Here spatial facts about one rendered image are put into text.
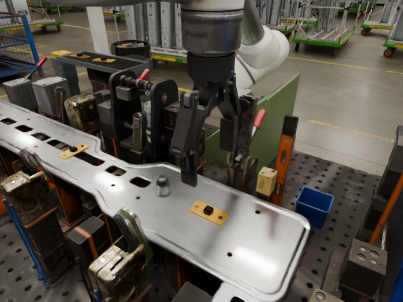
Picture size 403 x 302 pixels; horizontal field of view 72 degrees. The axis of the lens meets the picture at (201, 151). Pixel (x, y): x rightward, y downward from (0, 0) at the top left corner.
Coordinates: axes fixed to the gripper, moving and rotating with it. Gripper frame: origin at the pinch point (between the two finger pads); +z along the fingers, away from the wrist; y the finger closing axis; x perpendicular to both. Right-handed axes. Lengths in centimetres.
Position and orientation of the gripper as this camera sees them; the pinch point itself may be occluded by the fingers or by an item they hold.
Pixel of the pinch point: (209, 160)
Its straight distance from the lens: 53.6
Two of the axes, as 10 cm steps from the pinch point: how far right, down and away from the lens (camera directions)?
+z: 0.0, 8.5, 5.3
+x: 8.4, 2.9, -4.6
